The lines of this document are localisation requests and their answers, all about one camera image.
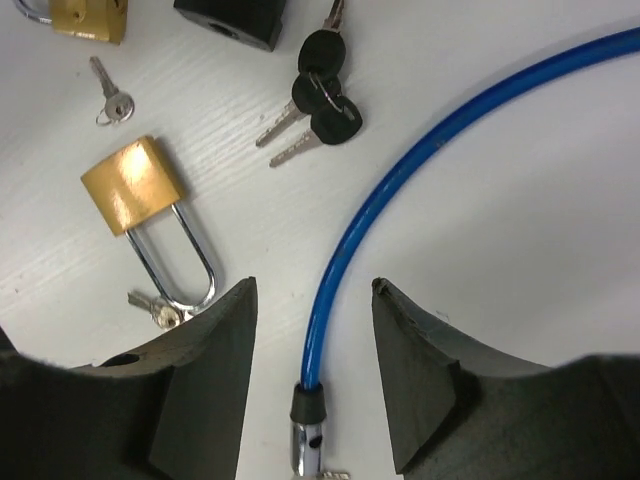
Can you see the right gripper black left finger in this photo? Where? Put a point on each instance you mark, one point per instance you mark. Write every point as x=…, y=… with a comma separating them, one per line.
x=172, y=408

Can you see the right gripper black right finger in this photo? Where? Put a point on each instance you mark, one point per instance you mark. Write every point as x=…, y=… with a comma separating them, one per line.
x=460, y=409

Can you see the long padlock keys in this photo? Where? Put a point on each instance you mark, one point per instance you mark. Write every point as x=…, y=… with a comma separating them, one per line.
x=163, y=314

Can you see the blue cable lock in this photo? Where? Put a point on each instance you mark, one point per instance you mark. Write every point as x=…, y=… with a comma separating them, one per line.
x=308, y=408

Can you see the silver cable lock keys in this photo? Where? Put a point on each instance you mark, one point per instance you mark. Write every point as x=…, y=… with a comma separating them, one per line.
x=334, y=475

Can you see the long-shackle brass padlock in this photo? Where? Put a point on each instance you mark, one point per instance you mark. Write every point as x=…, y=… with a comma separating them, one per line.
x=135, y=184

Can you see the small silver key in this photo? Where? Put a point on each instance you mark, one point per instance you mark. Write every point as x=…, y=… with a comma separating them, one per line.
x=119, y=105

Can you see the small brass padlock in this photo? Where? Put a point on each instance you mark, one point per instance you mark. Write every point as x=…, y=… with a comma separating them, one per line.
x=98, y=20

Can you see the black padlock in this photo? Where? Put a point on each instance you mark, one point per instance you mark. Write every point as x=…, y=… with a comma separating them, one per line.
x=256, y=23

